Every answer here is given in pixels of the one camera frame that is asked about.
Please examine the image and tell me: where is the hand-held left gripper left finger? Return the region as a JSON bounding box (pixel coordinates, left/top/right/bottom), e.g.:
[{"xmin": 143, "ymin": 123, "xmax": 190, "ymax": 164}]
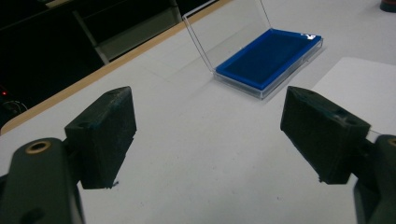
[{"xmin": 64, "ymin": 86, "xmax": 138, "ymax": 190}]

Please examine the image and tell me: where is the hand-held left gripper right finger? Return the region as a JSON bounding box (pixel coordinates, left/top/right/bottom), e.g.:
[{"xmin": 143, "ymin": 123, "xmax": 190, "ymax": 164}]
[{"xmin": 279, "ymin": 86, "xmax": 372, "ymax": 185}]

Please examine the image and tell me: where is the white paper sheet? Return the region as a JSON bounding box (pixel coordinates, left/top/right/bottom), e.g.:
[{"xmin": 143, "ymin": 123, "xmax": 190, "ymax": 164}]
[{"xmin": 311, "ymin": 56, "xmax": 396, "ymax": 136}]

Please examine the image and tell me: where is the blue ink pad clear case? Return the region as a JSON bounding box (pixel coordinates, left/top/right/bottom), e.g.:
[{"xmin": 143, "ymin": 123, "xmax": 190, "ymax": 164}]
[{"xmin": 181, "ymin": 0, "xmax": 324, "ymax": 101}]

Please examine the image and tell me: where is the dark round object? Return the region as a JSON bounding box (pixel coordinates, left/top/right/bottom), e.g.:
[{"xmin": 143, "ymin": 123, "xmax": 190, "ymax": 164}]
[{"xmin": 379, "ymin": 0, "xmax": 396, "ymax": 13}]

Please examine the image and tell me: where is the dark cable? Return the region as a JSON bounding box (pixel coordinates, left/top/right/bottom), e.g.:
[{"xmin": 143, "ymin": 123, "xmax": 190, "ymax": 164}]
[{"xmin": 0, "ymin": 99, "xmax": 29, "ymax": 119}]

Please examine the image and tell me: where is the grey metal shelf frame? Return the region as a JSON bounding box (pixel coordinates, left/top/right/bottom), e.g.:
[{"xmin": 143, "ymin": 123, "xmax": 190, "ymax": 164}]
[{"xmin": 72, "ymin": 0, "xmax": 183, "ymax": 65}]

